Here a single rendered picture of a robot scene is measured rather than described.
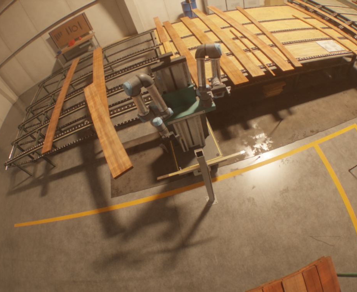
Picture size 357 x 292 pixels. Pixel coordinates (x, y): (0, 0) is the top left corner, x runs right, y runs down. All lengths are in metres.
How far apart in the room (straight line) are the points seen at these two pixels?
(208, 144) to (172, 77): 1.28
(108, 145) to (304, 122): 3.30
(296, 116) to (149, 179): 2.86
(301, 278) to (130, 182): 2.82
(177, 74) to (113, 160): 1.28
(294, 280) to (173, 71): 2.39
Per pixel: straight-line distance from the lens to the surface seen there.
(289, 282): 2.14
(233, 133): 3.34
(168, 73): 1.92
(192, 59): 3.60
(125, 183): 3.32
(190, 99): 2.07
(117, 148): 2.50
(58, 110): 4.36
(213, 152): 2.75
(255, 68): 3.24
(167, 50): 4.18
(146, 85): 1.60
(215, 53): 1.76
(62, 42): 9.19
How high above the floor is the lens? 2.67
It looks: 54 degrees down
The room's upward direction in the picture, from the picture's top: 23 degrees counter-clockwise
